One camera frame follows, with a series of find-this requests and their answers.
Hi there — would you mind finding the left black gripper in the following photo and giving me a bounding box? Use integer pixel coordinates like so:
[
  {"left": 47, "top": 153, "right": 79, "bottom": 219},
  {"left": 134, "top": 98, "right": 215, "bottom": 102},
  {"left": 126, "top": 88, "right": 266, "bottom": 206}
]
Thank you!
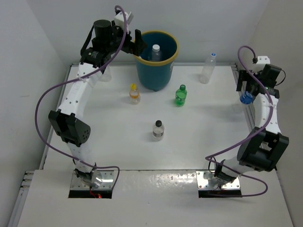
[{"left": 104, "top": 21, "right": 146, "bottom": 56}]

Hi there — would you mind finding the square clear bottle white cap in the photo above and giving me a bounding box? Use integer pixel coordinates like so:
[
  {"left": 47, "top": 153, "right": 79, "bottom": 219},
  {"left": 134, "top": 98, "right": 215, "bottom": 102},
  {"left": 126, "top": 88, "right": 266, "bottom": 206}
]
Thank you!
[{"left": 148, "top": 44, "right": 162, "bottom": 62}]

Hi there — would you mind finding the bottle with blue label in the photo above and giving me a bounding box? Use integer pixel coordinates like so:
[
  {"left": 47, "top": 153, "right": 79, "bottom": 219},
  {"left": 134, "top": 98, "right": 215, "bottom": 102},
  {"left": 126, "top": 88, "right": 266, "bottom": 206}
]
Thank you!
[{"left": 232, "top": 91, "right": 253, "bottom": 114}]

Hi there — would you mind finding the small bottle black cap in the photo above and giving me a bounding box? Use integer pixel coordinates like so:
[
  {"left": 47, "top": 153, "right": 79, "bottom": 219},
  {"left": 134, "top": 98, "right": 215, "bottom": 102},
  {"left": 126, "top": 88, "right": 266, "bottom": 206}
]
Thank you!
[{"left": 152, "top": 120, "right": 164, "bottom": 141}]

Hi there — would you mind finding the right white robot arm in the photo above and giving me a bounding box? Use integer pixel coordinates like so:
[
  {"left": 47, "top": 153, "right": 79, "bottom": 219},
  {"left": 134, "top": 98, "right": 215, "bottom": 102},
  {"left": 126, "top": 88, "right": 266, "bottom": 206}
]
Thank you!
[{"left": 214, "top": 64, "right": 289, "bottom": 183}]

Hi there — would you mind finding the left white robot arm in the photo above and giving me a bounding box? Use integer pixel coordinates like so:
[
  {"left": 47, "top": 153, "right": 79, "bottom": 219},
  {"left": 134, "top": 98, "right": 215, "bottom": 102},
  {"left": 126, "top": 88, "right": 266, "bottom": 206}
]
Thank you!
[{"left": 48, "top": 20, "right": 147, "bottom": 184}]

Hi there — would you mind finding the blue bin yellow rim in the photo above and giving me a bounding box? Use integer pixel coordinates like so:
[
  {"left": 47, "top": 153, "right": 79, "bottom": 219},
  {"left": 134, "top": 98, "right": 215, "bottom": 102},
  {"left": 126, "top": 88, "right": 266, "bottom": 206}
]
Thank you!
[{"left": 135, "top": 30, "right": 179, "bottom": 91}]

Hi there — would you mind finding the small bottle yellow cap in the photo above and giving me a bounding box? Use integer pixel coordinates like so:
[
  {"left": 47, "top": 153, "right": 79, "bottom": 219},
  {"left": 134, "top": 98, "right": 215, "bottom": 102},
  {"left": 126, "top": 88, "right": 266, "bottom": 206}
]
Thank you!
[{"left": 129, "top": 83, "right": 141, "bottom": 104}]

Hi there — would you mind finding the green plastic bottle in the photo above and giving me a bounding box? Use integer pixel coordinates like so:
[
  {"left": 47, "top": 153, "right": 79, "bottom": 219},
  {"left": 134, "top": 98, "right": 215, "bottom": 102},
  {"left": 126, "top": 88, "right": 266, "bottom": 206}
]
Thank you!
[{"left": 175, "top": 84, "right": 187, "bottom": 107}]

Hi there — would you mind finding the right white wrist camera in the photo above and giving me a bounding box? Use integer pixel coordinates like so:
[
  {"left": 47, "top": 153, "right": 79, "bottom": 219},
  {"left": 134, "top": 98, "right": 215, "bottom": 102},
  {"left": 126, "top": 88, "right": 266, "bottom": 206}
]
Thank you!
[{"left": 252, "top": 56, "right": 270, "bottom": 73}]

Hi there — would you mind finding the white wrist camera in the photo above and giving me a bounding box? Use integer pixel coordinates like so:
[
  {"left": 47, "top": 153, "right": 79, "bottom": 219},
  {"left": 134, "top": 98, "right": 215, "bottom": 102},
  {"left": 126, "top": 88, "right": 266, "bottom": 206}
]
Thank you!
[
  {"left": 114, "top": 12, "right": 134, "bottom": 29},
  {"left": 252, "top": 56, "right": 270, "bottom": 73}
]

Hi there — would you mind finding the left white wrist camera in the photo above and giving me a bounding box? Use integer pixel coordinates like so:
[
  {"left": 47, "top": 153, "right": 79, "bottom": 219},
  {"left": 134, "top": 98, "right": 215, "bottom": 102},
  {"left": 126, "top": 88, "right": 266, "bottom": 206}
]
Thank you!
[{"left": 114, "top": 12, "right": 134, "bottom": 29}]

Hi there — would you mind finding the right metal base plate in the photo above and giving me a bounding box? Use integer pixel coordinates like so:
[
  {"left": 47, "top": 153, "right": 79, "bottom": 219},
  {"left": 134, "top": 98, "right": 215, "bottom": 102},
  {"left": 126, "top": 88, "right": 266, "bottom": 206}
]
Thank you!
[{"left": 196, "top": 170, "right": 241, "bottom": 191}]

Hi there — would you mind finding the metal base plate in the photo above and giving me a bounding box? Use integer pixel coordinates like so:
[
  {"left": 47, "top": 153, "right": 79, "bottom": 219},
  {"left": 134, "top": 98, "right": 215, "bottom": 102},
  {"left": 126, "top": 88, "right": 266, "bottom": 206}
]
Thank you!
[
  {"left": 196, "top": 170, "right": 241, "bottom": 191},
  {"left": 70, "top": 170, "right": 114, "bottom": 191}
]

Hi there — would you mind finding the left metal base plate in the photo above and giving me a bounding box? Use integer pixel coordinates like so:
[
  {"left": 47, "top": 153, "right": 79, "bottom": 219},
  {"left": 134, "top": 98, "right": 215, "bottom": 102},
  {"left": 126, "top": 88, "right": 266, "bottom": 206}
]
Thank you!
[{"left": 70, "top": 170, "right": 114, "bottom": 191}]

